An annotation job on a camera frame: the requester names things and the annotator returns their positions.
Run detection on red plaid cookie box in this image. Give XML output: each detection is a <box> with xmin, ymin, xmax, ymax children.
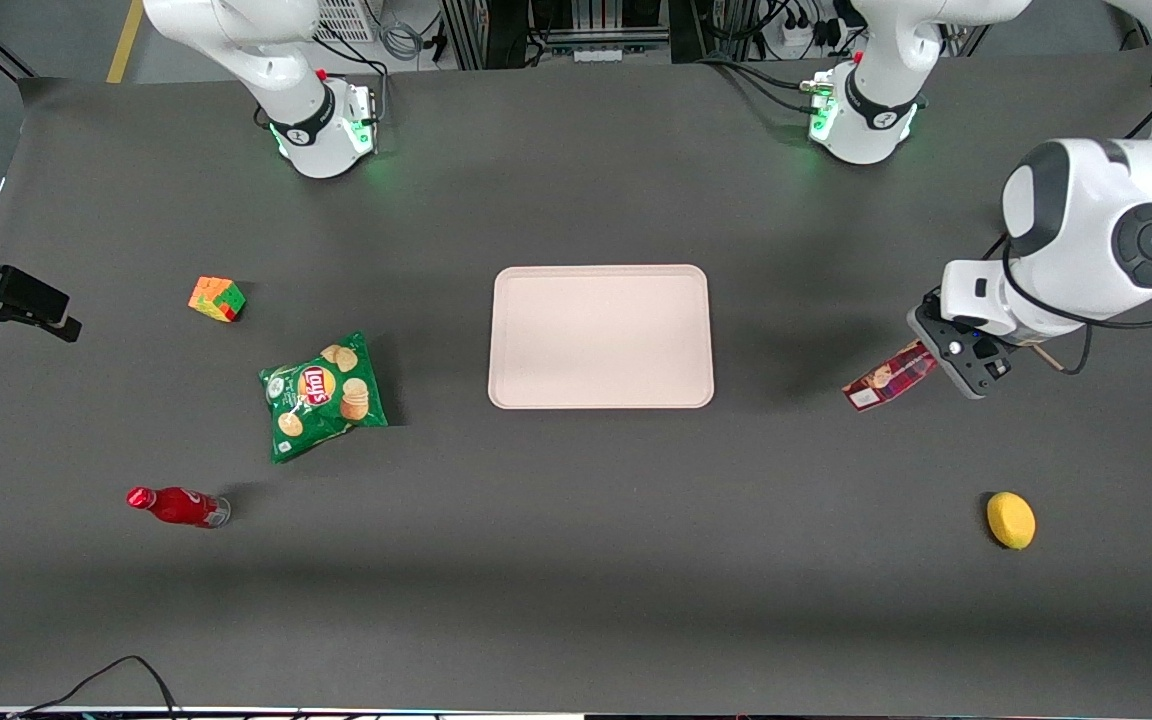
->
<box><xmin>842</xmin><ymin>339</ymin><xmax>938</xmax><ymax>413</ymax></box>

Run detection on cream plastic tray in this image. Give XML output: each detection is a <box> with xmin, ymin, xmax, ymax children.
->
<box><xmin>488</xmin><ymin>264</ymin><xmax>715</xmax><ymax>410</ymax></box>

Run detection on white perforated box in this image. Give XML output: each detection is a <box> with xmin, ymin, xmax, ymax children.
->
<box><xmin>316</xmin><ymin>0</ymin><xmax>378</xmax><ymax>43</ymax></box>

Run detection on yellow lemon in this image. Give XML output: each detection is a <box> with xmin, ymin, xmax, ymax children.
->
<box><xmin>986</xmin><ymin>491</ymin><xmax>1037</xmax><ymax>550</ymax></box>

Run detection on colourful puzzle cube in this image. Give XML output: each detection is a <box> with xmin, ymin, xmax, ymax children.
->
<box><xmin>188</xmin><ymin>276</ymin><xmax>247</xmax><ymax>323</ymax></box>

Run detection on red soda bottle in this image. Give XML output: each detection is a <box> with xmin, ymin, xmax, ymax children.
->
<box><xmin>126</xmin><ymin>486</ymin><xmax>232</xmax><ymax>529</ymax></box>

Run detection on green chips bag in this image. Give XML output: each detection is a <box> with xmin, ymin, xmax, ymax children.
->
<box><xmin>258</xmin><ymin>331</ymin><xmax>389</xmax><ymax>464</ymax></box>

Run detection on black equipment rack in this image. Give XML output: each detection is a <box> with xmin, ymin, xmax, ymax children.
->
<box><xmin>441</xmin><ymin>0</ymin><xmax>737</xmax><ymax>71</ymax></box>

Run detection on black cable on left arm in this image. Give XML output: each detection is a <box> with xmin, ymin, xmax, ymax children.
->
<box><xmin>981</xmin><ymin>0</ymin><xmax>1152</xmax><ymax>376</ymax></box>

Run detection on black cables at arm base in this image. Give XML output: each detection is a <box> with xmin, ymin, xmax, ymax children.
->
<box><xmin>701</xmin><ymin>52</ymin><xmax>822</xmax><ymax>113</ymax></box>

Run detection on black cable at table edge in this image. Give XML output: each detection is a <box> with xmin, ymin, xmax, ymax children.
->
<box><xmin>6</xmin><ymin>655</ymin><xmax>182</xmax><ymax>720</ymax></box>

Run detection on grey coiled cable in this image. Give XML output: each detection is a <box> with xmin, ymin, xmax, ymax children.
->
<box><xmin>379</xmin><ymin>12</ymin><xmax>429</xmax><ymax>63</ymax></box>

